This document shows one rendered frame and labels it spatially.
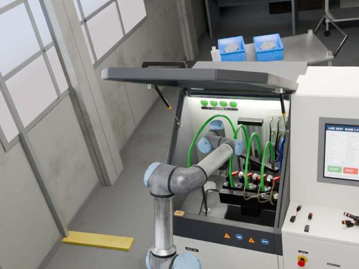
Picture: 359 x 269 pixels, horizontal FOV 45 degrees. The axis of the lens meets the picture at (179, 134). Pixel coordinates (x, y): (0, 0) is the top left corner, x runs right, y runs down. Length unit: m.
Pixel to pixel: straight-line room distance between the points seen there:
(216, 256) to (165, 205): 0.76
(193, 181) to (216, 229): 0.66
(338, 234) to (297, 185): 0.32
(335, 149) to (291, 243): 0.52
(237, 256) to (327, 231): 0.54
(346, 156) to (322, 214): 0.33
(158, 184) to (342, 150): 0.93
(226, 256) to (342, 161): 0.83
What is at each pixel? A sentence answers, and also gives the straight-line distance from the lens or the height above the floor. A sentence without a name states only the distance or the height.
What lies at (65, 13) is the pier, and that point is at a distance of 3.81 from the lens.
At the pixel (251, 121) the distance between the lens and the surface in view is 2.49.
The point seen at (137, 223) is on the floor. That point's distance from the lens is 3.90.
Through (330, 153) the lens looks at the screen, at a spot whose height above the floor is 1.27.
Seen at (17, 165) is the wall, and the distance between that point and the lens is 3.47.
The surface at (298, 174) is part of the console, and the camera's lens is 2.32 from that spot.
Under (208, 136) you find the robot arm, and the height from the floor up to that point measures 1.44.
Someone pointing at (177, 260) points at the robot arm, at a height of 1.13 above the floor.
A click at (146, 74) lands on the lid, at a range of 1.63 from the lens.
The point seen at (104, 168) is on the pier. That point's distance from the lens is 4.31.
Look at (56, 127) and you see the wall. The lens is 3.82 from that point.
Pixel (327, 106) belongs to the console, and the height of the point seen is 1.50.
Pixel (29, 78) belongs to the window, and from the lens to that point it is 3.54.
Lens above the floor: 2.57
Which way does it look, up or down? 31 degrees down
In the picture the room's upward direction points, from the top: 12 degrees counter-clockwise
